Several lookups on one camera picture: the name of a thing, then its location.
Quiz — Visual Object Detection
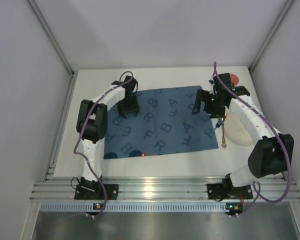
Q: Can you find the perforated grey cable duct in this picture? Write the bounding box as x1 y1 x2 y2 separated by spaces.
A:
40 202 242 213

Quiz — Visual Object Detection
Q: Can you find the cream round plate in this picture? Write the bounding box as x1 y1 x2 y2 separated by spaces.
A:
224 113 253 146

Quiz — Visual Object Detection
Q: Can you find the gold metal fork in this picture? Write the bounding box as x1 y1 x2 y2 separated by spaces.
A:
221 117 227 149

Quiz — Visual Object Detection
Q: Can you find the left aluminium frame post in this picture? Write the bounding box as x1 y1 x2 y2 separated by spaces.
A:
26 0 75 77

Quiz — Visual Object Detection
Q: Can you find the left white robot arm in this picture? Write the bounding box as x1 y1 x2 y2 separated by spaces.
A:
73 71 140 182

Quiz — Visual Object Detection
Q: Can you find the right aluminium frame post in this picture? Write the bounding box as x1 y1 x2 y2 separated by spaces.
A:
248 0 296 74

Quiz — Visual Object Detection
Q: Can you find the aluminium mounting rail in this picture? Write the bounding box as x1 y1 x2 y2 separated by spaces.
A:
29 176 300 201

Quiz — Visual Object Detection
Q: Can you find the blue letter placemat cloth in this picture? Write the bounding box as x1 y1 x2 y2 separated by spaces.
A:
104 86 218 160

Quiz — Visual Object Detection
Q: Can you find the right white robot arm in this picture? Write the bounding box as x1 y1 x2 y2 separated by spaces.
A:
192 73 294 191

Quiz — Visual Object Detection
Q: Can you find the aluminium frame post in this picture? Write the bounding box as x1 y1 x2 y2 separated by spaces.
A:
248 0 296 74
26 0 75 77

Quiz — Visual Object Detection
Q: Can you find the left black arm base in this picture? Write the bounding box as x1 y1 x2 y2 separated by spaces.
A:
74 184 119 200

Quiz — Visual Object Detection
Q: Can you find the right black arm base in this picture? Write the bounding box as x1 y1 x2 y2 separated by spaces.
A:
206 183 254 202

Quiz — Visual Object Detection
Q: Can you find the pink plastic cup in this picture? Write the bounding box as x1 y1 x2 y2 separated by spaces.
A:
229 73 240 86

